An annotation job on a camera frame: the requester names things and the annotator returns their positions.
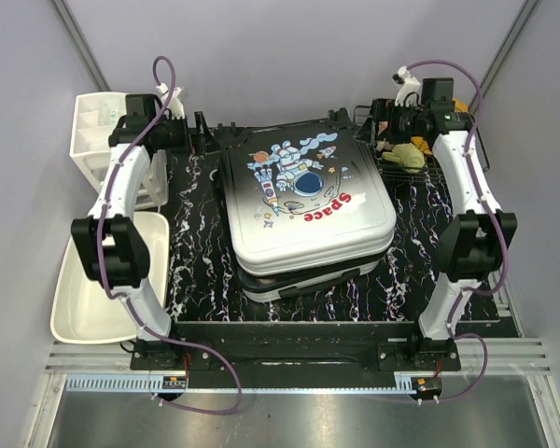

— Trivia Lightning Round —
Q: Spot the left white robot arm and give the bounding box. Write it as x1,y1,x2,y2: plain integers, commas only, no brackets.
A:
71,89,217,370

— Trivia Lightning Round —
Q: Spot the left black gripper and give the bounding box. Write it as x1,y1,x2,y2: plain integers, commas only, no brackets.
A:
151,112,221,157

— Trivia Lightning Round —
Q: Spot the green ceramic mug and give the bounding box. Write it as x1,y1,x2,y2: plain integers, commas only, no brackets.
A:
382,143,426,174

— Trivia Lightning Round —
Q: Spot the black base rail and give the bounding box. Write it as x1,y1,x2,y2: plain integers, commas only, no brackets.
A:
130,319,462,377

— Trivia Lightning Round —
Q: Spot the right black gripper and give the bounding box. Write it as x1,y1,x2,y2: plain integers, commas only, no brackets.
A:
352,98,427,146

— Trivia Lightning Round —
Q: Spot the pink plastic cup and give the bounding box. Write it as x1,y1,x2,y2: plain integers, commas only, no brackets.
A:
375,121,391,152

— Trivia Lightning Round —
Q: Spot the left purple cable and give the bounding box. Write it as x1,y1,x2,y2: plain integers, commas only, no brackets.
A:
95,55,244,414

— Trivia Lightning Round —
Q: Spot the purple cable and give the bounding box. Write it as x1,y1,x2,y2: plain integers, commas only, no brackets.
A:
95,55,244,414
400,59,511,403

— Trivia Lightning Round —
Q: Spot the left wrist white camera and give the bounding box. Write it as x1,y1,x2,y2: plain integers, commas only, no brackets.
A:
156,83,186,119

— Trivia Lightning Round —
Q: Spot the black white space suitcase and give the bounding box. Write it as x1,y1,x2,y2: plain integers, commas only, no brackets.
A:
218,109,397,302

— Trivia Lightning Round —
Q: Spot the yellow round plate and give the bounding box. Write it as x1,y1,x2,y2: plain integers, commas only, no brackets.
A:
411,98,474,155

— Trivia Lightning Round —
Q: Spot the white plastic basin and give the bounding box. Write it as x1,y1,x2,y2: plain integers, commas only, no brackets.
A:
50,211,170,344

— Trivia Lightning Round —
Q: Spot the white drawer organizer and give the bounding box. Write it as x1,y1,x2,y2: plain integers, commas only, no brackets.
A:
69,92,169,209

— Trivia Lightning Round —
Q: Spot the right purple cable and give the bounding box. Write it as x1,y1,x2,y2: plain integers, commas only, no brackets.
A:
400,59,511,403

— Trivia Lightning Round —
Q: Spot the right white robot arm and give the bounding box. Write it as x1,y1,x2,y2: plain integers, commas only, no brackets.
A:
371,68,518,371

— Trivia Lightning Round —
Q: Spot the black wire dish rack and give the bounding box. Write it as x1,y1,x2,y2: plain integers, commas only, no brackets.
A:
357,99,485,189

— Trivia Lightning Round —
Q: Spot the wrist white camera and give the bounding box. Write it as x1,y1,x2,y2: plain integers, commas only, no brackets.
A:
156,83,186,119
392,66,421,106

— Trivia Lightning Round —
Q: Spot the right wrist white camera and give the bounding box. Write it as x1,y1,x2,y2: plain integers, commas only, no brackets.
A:
392,66,421,106

